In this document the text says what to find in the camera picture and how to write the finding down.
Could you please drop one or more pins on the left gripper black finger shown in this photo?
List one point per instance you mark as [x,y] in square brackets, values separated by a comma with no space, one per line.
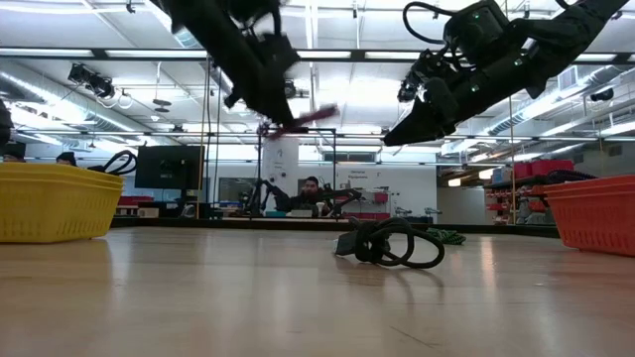
[285,116]

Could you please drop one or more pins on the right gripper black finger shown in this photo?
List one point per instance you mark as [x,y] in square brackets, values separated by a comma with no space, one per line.
[421,124]

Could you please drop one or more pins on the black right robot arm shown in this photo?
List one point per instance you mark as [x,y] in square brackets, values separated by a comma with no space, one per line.
[560,35]

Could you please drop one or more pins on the black background robot arm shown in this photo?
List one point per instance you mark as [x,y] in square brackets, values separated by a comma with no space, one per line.
[342,196]
[270,196]

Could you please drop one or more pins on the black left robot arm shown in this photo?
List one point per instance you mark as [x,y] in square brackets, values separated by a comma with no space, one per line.
[213,35]

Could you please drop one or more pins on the person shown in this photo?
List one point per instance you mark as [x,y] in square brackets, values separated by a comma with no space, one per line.
[12,151]
[310,196]
[66,158]

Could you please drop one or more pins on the red storage bins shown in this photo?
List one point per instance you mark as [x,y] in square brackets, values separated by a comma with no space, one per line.
[543,167]

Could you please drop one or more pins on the ceiling light strip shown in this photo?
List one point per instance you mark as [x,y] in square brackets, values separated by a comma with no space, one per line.
[154,53]

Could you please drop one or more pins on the black monitor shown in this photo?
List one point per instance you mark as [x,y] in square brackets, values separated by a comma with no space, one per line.
[168,167]

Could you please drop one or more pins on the black ceiling device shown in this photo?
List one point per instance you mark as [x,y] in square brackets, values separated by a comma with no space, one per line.
[94,82]

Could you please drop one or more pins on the orange plastic basket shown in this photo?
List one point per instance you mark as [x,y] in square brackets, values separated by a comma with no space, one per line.
[595,218]

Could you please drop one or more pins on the yellow plastic basket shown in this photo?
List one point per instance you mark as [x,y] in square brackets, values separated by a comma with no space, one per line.
[54,208]

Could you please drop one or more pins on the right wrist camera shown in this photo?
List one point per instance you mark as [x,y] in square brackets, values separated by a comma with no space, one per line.
[414,82]

